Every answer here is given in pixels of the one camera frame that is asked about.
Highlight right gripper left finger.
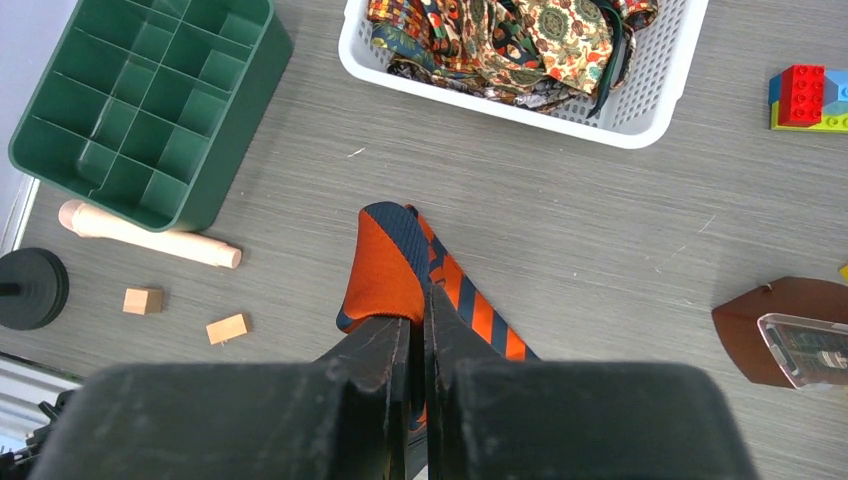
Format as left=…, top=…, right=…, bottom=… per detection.
left=32, top=317, right=414, bottom=479

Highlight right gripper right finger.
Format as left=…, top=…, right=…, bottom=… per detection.
left=423, top=286, right=758, bottom=479

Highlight orange navy striped tie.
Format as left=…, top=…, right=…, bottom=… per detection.
left=335, top=201, right=541, bottom=439

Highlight brown wooden metronome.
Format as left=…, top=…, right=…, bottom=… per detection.
left=711, top=276, right=847, bottom=390

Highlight white plastic basket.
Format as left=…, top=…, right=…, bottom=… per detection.
left=338, top=1, right=707, bottom=149

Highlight small wooden block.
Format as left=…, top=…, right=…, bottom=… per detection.
left=206, top=313, right=249, bottom=345

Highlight small wooden cube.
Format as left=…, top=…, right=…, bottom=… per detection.
left=122, top=288, right=165, bottom=315

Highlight wooden cylinder peg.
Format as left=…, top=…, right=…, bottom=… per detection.
left=58, top=200, right=243, bottom=269

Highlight black microphone stand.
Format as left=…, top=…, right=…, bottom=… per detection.
left=1, top=247, right=70, bottom=331

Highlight green compartment tray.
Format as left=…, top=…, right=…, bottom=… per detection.
left=8, top=0, right=293, bottom=232

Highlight floral patterned tie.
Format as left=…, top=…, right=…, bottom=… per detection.
left=366, top=0, right=660, bottom=114

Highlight stacked lego bricks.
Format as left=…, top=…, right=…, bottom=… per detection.
left=767, top=64, right=847, bottom=134

